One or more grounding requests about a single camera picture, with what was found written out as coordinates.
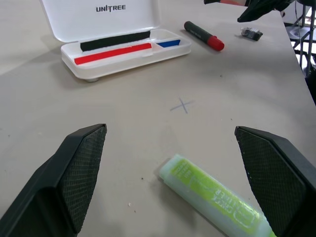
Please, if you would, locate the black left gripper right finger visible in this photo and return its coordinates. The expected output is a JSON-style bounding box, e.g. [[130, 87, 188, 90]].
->
[[234, 125, 316, 237]]

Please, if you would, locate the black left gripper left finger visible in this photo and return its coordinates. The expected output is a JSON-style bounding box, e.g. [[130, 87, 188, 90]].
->
[[0, 123, 108, 237]]

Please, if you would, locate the small black eraser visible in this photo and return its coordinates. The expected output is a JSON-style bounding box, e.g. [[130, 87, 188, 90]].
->
[[239, 26, 264, 41]]

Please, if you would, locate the black marker with red cap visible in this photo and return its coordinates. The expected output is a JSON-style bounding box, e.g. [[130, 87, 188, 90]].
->
[[184, 21, 225, 51]]

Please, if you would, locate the green highlighter pen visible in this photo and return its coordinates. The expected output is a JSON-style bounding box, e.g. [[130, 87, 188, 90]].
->
[[158, 153, 278, 237]]

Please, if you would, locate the white plastic rectangular case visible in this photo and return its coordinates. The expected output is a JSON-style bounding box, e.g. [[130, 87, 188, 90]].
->
[[39, 0, 193, 82]]

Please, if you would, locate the black tripod stand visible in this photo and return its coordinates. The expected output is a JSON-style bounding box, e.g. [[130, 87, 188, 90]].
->
[[286, 4, 316, 106]]

